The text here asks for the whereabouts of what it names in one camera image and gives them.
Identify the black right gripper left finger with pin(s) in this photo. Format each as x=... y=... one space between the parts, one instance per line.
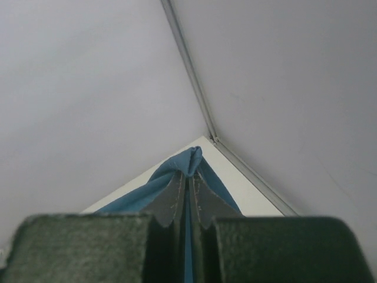
x=88 y=247

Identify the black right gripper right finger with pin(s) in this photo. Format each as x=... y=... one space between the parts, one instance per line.
x=277 y=250

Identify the teal blue t-shirt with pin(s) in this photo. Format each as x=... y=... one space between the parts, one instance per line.
x=188 y=162

